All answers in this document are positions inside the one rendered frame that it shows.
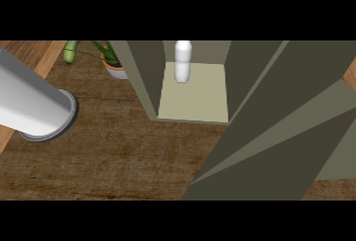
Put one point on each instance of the white water bottle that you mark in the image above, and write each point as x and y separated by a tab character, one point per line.
181	61

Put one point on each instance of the olive grey cabinet door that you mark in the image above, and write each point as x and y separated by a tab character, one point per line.
282	125

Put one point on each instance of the potted green plant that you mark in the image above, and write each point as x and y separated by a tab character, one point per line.
110	59

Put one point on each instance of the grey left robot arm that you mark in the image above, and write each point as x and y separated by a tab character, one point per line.
28	99

